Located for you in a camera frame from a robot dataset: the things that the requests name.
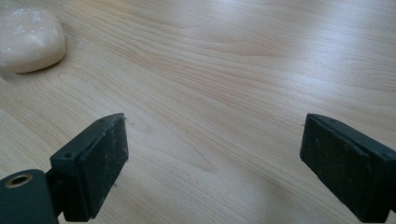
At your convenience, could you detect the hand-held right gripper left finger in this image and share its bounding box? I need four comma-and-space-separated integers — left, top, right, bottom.
49, 112, 130, 223

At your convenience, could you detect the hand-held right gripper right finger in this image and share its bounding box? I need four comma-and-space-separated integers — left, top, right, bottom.
299, 113, 396, 224

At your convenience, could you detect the pale dough lump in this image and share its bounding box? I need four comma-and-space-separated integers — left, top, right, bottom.
0, 7, 67, 75

